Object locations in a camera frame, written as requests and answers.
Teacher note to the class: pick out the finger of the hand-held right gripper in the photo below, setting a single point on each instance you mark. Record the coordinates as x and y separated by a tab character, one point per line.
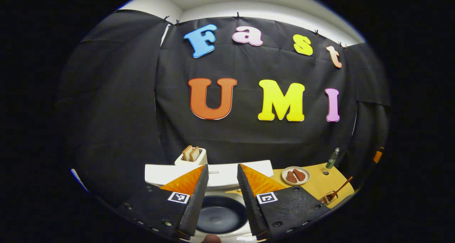
379	154

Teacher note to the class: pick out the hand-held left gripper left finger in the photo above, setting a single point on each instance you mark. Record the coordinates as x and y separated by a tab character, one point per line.
197	204

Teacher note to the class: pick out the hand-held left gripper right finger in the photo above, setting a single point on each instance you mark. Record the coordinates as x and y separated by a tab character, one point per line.
249	204

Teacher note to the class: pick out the white rice cooker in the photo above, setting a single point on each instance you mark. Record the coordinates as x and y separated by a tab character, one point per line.
222	177

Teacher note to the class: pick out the brown wooden spoon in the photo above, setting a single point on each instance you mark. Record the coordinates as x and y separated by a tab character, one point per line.
341	187

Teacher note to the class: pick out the white toaster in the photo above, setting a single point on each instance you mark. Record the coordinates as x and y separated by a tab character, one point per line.
202	160

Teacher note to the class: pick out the round white plate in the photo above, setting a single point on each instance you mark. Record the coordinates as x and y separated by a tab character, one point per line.
285	175

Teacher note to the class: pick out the green glass bottle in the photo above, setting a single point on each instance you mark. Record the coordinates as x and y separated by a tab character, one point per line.
332	159

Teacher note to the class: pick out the toast bread slice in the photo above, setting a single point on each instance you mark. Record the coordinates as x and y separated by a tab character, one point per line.
187	152
194	154

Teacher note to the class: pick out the brown meat piece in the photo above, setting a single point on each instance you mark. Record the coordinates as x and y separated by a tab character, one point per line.
291	177
299	174

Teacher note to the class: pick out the black backdrop cloth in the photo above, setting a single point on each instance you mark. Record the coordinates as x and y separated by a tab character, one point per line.
124	111

